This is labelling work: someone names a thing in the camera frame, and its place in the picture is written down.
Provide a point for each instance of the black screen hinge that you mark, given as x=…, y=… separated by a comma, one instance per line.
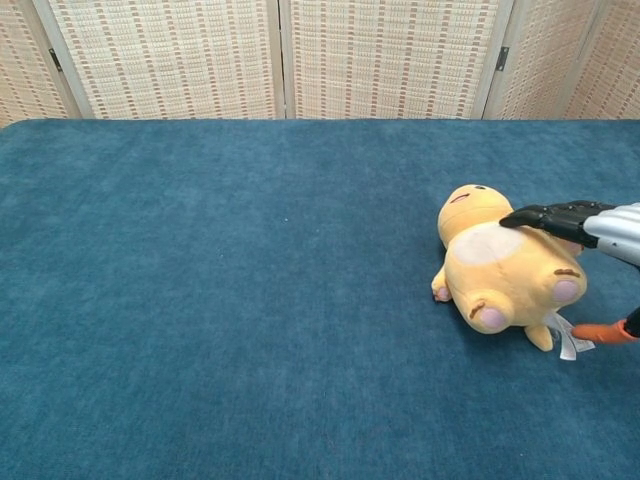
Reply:
x=55, y=59
x=503, y=59

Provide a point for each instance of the yellow plush toy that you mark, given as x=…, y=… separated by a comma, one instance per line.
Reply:
x=505, y=270

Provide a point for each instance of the blue table cloth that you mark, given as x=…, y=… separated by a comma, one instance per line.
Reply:
x=250, y=300

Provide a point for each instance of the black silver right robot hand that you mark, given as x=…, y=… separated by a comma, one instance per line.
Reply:
x=607, y=230

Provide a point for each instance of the woven folding screen panel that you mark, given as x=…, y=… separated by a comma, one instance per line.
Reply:
x=20, y=75
x=545, y=60
x=390, y=60
x=615, y=75
x=170, y=60

